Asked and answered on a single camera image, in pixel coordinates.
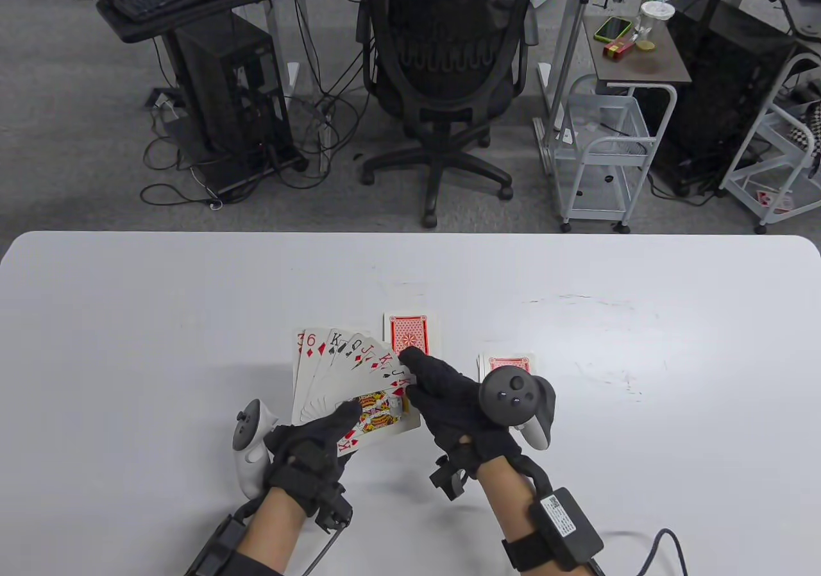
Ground black sensor box cable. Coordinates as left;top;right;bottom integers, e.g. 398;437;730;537
587;528;690;576

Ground red white card pack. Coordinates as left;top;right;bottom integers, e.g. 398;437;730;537
754;188;796;214

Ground aluminium frame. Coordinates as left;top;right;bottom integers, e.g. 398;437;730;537
536;0;602;176

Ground black computer tower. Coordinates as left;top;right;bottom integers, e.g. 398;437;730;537
645;0;799;197
172;10;297;166

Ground thick black glove cable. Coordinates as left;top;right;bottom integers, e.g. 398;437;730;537
513;454;555;496

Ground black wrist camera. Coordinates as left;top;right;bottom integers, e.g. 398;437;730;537
314;483;353;534
428;454;475;503

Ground black left forearm sensor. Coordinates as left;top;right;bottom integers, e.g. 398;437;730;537
186;515;248;576

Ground black mesh office chair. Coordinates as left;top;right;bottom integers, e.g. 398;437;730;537
356;0;541;229

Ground black stand base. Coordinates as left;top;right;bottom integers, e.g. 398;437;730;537
191;153;310;197

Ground clear lidded jar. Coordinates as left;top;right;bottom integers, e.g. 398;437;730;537
635;2;676;52

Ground person's right hand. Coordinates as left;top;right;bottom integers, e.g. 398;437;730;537
399;348;523;479

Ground black right wrist strap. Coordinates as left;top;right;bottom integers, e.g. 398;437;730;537
502;533;552;570

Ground white metal cart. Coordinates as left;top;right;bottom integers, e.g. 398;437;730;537
718;42;821;235
550;74;679;235

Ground thin black glove cable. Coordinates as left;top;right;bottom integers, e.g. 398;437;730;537
301;528;347;576

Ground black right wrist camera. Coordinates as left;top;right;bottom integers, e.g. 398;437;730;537
428;454;475;503

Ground black white right hand controller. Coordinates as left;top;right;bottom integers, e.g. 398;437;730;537
478;368;557;453

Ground green-edged smartphone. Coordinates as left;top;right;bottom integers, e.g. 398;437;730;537
593;16;634;43

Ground person's left hand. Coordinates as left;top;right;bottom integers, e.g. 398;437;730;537
264;401;362;517

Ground white desk leg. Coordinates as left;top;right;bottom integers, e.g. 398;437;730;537
262;0;302;99

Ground black wrist sensor box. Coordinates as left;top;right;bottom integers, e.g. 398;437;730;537
529;487;605;570

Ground white left hand controller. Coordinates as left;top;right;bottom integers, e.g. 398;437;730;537
231;398;280;500

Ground pile of dealt red-backed cards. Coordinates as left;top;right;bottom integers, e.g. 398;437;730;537
477;353;538;384
292;327;422;456
383;312;442;371

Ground brown side table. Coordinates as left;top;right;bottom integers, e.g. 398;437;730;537
582;15;693;87

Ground black white checkered board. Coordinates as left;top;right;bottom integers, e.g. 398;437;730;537
786;103;821;160

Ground person's left forearm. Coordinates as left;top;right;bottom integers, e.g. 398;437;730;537
239;489;310;576

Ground tangle of black floor cables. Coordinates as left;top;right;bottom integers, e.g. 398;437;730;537
140;0;374;210

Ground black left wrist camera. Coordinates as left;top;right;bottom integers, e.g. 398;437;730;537
314;483;353;534

